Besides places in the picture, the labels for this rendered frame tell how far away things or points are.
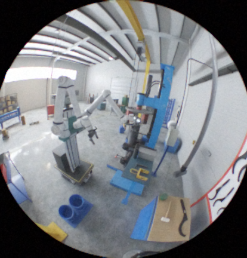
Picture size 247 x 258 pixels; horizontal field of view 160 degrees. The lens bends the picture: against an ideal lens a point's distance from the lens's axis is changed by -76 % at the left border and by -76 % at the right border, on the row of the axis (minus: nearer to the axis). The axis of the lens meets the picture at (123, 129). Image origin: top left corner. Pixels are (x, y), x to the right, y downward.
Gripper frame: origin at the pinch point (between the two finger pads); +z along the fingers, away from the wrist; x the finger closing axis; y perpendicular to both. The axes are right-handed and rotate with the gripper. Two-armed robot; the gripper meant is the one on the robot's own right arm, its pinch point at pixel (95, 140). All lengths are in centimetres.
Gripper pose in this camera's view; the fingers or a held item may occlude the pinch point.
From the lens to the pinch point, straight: 118.1
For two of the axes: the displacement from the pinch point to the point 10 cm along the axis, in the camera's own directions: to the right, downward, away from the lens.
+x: -1.0, 4.8, -8.7
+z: 2.7, 8.6, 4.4
